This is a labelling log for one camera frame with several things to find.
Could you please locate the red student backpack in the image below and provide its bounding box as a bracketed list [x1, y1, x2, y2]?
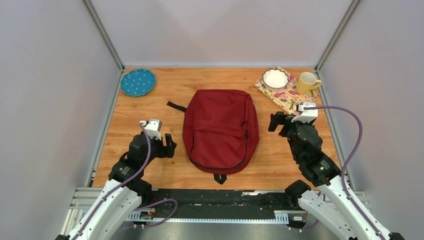
[167, 89, 260, 185]

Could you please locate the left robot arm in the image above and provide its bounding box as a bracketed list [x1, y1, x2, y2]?
[56, 130, 177, 240]

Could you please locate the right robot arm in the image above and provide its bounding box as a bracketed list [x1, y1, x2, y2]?
[268, 111, 403, 240]

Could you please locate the floral rectangular tray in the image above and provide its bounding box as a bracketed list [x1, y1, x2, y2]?
[254, 66, 320, 115]

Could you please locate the white scalloped bowl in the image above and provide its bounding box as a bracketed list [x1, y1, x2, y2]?
[262, 69, 289, 92]

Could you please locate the yellow mug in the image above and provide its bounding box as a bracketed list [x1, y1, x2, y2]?
[295, 72, 322, 95]

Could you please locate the blue polka dot plate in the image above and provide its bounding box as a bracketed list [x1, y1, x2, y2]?
[120, 68, 156, 97]

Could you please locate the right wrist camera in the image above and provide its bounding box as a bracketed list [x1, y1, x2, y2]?
[291, 102, 319, 124]

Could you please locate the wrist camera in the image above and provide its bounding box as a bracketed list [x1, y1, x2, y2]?
[139, 118, 162, 140]
[291, 102, 319, 124]

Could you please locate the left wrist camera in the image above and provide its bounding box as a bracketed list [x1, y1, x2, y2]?
[139, 118, 162, 140]

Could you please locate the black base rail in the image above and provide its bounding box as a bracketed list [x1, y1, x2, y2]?
[138, 188, 308, 229]

